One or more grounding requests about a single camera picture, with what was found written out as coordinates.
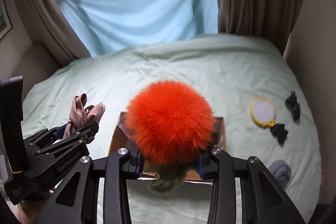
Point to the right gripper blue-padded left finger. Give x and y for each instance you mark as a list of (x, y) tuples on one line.
[(75, 199)]

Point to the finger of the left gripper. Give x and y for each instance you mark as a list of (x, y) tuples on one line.
[(46, 136), (88, 132)]

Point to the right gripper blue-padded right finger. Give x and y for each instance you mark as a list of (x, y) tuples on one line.
[(263, 200)]

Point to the pink fabric scrunchie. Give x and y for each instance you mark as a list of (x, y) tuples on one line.
[(80, 115)]

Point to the grey fluffy scrunchie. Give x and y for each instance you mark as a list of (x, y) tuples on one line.
[(281, 171)]

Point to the orange fluffy pom-pom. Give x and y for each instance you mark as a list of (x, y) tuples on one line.
[(173, 104)]

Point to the yellow-rimmed white round pad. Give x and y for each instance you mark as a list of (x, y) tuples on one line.
[(263, 112)]

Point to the black patterned scrunchie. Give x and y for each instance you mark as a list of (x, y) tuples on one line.
[(292, 104)]

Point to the person's left hand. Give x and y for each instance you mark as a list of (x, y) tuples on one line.
[(29, 209)]

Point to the open cardboard box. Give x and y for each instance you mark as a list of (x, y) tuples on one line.
[(165, 148)]

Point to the light green bed sheet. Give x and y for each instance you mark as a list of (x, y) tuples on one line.
[(229, 71)]

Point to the light blue hanging cloth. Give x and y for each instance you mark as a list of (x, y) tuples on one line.
[(106, 26)]

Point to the framed wall picture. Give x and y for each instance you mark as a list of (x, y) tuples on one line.
[(5, 22)]

